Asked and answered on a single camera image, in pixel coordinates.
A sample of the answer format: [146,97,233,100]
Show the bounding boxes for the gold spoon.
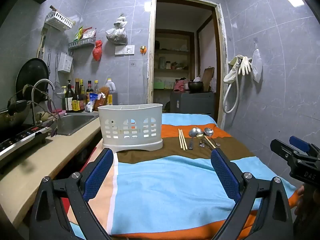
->
[196,133,212,147]

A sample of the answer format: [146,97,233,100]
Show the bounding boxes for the metal wok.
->
[0,100,32,130]

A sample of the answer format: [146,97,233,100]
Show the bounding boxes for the person's right hand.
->
[294,186,305,217]

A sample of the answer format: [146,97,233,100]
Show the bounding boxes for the beige kitchen counter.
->
[0,115,103,228]

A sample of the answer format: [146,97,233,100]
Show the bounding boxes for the white hose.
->
[222,57,242,114]

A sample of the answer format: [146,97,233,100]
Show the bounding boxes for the red plastic bag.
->
[92,39,103,61]

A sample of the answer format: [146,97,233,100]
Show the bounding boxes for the steel sink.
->
[54,112,99,136]

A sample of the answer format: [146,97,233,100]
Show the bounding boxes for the black pot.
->
[188,80,204,93]

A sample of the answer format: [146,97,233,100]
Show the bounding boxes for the blue white bag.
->
[84,93,99,112]

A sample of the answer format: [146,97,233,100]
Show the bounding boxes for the chrome faucet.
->
[31,79,56,125]

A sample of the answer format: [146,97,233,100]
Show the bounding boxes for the dried branch purple buds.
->
[7,85,62,138]

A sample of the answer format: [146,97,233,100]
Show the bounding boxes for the sauce bottle red neck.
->
[86,80,93,103]

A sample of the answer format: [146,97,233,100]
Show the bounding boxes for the black wok pan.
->
[15,58,50,100]

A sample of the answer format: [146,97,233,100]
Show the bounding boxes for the white mesh bag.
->
[251,49,263,83]

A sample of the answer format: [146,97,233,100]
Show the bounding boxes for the brown spice bag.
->
[93,87,110,111]

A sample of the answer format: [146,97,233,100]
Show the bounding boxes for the white hanging caddy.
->
[57,52,74,73]

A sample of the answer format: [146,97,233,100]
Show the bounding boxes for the wooden spatula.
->
[37,27,48,59]

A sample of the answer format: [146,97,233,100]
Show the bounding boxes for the clear plastic bag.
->
[105,14,128,45]

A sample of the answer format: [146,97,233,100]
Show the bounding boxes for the red seasoning packets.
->
[82,27,97,39]

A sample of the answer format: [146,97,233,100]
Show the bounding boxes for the cream rubber glove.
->
[223,55,242,83]
[237,56,252,76]

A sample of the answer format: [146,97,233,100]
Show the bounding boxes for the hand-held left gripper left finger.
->
[29,148,114,240]

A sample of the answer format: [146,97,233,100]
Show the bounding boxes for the wooden door frame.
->
[146,0,227,130]

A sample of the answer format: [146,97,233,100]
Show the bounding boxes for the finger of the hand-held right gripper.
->
[270,139,298,165]
[289,135,320,157]

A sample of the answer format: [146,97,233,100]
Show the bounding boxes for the white plastic utensil basket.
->
[97,103,164,153]

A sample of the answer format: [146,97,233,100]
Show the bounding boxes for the red cloth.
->
[174,80,187,92]

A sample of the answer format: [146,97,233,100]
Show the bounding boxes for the black cooktop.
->
[0,126,53,170]

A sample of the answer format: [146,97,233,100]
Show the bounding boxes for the wooden shelf unit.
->
[153,29,195,90]

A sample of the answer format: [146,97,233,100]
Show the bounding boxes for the wooden cutting board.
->
[202,67,215,92]

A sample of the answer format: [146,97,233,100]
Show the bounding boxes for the silver spoon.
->
[188,128,198,150]
[196,127,205,147]
[204,127,221,147]

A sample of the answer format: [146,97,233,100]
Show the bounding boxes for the white wall basket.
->
[45,5,74,32]

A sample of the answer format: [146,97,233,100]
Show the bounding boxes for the striped blanket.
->
[67,113,298,240]

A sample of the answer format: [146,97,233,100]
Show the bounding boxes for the sauce bottle yellow cap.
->
[79,79,87,109]

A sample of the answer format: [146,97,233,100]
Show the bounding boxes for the metal wall shelf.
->
[68,37,96,50]

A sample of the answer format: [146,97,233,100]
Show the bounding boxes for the metal strainer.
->
[53,54,65,99]

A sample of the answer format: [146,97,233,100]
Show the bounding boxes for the grey cabinet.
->
[170,91,215,117]

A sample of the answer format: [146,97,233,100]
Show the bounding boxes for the dark pump bottle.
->
[64,80,74,112]

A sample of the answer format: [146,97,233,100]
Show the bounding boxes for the cooking oil jug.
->
[104,78,118,105]

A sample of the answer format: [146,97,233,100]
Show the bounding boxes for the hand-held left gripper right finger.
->
[210,148,293,240]

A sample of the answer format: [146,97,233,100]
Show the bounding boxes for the tall dark sauce bottle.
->
[73,78,81,112]

